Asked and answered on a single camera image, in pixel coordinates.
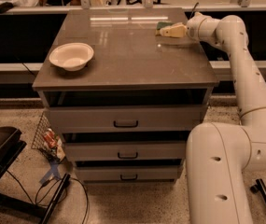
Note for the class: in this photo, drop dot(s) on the red snack packet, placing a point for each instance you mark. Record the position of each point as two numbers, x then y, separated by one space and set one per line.
49 138

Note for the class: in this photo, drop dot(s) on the grey drawer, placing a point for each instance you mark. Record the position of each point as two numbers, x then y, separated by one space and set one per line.
113 119
126 173
125 151

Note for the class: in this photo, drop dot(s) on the green yellow sponge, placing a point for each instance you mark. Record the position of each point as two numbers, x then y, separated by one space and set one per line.
162 24

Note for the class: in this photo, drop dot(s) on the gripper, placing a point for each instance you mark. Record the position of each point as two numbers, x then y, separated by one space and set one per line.
192 29

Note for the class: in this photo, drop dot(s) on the grey drawer cabinet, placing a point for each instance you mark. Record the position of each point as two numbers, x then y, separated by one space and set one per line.
131 66

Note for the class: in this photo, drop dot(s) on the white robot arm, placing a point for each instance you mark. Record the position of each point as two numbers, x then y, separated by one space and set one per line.
218 153

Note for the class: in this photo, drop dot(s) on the bottom grey drawer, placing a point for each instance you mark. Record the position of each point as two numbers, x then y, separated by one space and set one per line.
126 173

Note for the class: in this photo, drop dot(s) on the black office chair base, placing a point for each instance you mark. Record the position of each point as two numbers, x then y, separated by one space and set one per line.
11 146

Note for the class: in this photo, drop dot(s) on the middle grey drawer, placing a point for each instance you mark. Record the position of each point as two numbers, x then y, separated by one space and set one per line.
125 151

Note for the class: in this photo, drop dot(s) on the top grey drawer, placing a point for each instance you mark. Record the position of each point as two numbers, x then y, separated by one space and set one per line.
113 119

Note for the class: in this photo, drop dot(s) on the blue tape cross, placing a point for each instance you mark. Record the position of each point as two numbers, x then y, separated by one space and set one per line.
51 172

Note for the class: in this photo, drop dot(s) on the white paper bowl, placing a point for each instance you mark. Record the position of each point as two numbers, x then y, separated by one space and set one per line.
71 56

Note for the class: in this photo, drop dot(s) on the wire mesh basket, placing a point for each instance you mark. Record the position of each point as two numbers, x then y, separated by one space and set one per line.
51 154

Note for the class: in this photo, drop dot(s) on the black bar on floor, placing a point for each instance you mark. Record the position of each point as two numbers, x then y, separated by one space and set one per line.
54 200

